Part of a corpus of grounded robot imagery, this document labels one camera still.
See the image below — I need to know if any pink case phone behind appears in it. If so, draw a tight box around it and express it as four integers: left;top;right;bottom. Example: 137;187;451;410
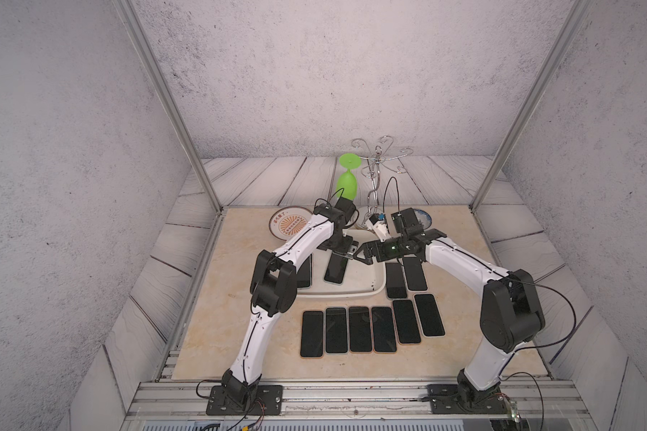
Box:
349;306;373;353

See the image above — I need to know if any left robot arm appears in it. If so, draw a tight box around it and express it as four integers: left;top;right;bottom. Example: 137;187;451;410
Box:
221;196;359;409

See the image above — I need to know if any orange patterned round plate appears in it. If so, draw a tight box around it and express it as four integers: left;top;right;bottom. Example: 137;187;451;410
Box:
269;206;312;242

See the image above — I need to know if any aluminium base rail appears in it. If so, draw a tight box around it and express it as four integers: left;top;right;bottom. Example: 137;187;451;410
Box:
123;374;596;430

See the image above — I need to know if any mint green case phone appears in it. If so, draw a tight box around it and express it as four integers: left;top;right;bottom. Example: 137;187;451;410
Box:
297;255;313;288

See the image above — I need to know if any light green case phone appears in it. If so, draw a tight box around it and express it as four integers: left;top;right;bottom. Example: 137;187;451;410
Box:
325;307;349;354

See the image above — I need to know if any white plastic storage box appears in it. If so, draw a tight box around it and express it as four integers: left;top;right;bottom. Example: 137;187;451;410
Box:
298;250;386;299

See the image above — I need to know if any green plastic wine glass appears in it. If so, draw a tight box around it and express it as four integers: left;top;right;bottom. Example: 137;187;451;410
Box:
334;153;361;200

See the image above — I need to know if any pale pink case phone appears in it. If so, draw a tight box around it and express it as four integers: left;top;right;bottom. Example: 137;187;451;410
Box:
392;299;422;345

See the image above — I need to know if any blue purple case phone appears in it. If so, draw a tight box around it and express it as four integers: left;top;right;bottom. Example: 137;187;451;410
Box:
414;294;446;337

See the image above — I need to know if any grey green case phone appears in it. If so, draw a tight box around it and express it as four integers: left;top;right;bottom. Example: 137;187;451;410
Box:
403;256;428;292

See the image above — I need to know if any blue white porcelain bowl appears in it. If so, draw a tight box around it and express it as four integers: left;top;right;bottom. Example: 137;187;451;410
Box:
414;208;432;230

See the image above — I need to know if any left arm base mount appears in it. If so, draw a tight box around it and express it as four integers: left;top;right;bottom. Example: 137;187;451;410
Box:
206;384;283;417

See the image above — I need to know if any pink case phone front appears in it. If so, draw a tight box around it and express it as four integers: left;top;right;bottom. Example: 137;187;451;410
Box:
371;306;397;353

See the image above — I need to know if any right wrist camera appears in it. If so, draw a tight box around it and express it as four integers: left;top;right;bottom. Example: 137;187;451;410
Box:
365;213;391;242

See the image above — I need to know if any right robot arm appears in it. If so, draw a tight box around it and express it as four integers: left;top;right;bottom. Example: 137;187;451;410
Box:
354;208;546;409

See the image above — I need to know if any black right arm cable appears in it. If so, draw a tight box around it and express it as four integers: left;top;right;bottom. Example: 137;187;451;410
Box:
500;279;579;431

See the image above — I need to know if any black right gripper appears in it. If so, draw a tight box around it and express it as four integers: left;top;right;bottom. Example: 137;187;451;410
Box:
351;237;408;265

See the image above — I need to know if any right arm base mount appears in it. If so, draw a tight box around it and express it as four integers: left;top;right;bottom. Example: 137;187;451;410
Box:
422;383;510;415

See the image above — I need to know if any metal glass rack stand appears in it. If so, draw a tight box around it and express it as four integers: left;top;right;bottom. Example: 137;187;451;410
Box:
350;135;414;219

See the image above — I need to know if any black phone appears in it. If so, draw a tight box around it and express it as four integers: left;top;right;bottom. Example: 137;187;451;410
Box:
300;311;325;358

